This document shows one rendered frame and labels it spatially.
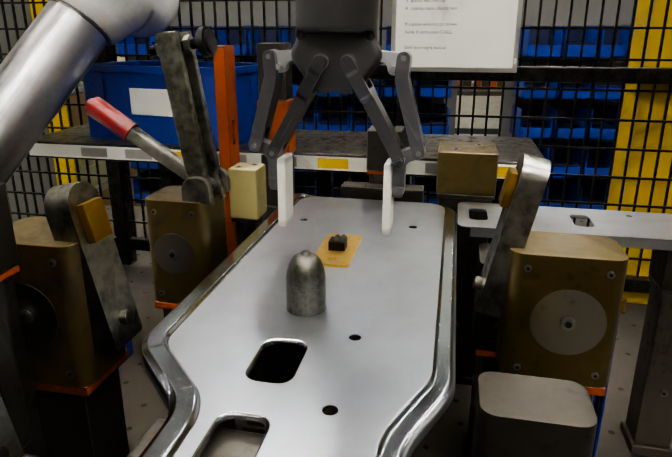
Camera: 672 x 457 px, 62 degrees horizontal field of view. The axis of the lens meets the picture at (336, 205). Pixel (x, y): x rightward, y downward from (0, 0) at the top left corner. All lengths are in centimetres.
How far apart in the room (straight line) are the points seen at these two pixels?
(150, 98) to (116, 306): 60
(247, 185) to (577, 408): 41
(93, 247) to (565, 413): 34
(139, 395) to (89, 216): 52
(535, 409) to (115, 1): 82
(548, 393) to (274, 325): 20
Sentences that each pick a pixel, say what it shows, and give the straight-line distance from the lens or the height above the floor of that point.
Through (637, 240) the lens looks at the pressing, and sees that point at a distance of 69.
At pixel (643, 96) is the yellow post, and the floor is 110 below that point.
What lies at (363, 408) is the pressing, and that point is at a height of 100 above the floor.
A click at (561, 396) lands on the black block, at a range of 41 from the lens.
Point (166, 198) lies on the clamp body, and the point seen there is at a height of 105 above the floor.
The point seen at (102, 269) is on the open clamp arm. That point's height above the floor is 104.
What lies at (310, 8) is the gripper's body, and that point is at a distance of 50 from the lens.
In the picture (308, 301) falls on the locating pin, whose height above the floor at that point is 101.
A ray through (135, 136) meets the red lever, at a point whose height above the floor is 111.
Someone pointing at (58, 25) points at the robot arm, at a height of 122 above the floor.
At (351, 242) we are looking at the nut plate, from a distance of 59.
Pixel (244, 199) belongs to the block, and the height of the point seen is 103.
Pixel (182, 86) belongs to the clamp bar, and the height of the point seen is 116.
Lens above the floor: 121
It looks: 17 degrees down
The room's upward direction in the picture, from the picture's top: straight up
